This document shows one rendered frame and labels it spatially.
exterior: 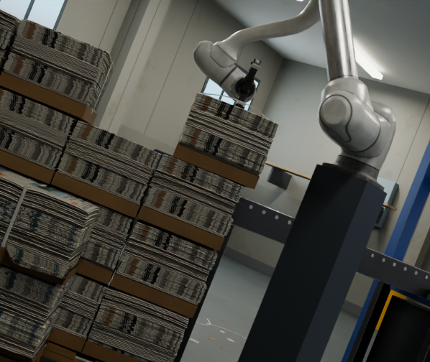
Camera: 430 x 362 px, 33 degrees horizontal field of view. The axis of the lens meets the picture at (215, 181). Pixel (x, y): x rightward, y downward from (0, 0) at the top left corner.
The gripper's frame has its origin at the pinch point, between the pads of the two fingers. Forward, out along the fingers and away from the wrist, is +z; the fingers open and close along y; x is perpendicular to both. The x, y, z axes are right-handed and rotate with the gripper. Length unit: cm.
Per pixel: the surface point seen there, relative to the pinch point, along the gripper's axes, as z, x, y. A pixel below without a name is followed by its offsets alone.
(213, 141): 18.8, 4.6, 22.9
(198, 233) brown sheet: 21, -2, 52
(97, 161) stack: 21, 37, 42
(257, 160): 19.1, -10.7, 23.2
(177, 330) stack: 23, -7, 83
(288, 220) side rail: -55, -40, 42
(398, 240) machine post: -154, -119, 35
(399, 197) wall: -660, -264, 0
